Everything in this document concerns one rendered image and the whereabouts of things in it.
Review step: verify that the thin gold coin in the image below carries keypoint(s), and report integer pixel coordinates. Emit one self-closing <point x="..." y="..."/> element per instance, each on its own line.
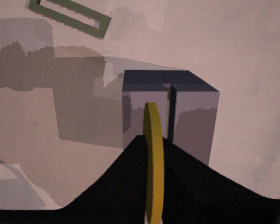
<point x="151" y="127"/>

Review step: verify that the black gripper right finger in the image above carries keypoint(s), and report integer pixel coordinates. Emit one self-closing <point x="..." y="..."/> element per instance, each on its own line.
<point x="196" y="194"/>

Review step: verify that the dark grey box side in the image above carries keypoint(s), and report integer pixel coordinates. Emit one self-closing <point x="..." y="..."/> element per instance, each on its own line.
<point x="164" y="77"/>

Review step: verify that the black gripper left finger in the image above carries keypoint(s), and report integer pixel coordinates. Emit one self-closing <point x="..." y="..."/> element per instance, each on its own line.
<point x="117" y="197"/>

